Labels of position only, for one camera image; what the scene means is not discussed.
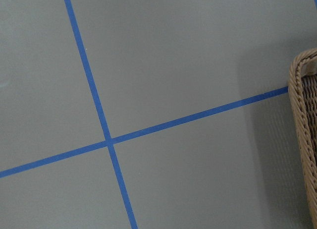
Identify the brown wicker basket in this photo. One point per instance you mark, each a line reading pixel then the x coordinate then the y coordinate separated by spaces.
pixel 302 89

